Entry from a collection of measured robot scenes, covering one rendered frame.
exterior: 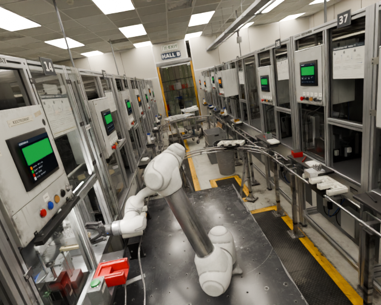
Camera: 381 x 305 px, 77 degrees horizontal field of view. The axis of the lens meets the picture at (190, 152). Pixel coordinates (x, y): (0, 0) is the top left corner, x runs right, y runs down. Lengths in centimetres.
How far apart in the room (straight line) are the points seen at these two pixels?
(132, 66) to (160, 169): 879
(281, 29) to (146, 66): 527
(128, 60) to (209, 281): 904
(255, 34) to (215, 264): 955
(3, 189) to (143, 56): 898
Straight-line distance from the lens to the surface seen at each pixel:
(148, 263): 183
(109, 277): 139
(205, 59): 976
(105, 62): 995
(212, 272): 131
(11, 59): 125
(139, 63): 973
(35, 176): 109
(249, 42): 1021
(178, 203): 116
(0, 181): 99
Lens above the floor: 181
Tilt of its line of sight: 17 degrees down
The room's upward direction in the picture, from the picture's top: 11 degrees counter-clockwise
